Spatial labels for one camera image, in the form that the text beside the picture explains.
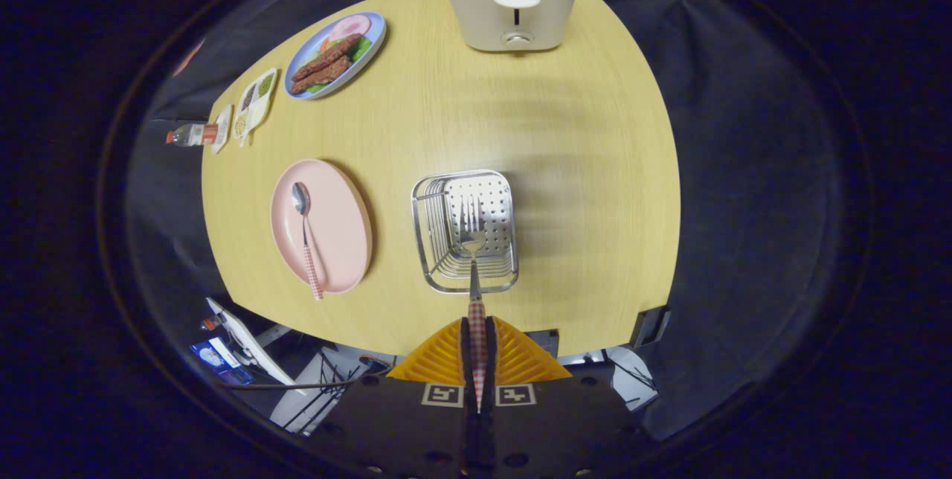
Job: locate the white divided condiment dish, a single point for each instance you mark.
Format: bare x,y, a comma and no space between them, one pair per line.
256,103

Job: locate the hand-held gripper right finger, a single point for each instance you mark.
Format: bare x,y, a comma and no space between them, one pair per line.
558,427

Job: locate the pink ham slice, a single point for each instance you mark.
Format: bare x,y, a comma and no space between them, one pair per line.
351,25

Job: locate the clear bottle with red cap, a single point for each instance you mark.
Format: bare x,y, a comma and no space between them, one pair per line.
193,134

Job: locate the blue box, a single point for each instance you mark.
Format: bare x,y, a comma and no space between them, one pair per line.
216,360

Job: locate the blue plate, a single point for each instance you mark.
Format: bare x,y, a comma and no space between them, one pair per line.
376,24

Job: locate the green lettuce leaf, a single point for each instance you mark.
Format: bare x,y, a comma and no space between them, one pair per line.
361,49

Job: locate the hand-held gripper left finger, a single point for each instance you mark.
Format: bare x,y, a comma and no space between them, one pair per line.
401,427

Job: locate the white board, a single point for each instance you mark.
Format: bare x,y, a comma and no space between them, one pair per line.
249,345

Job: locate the pink plate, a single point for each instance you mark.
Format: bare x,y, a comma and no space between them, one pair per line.
338,226

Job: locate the black table bracket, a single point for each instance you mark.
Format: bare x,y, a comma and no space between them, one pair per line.
651,326

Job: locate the white square coaster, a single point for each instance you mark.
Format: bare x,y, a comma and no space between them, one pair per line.
225,116

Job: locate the brown meat strip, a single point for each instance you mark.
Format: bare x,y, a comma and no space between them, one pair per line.
321,77
327,56

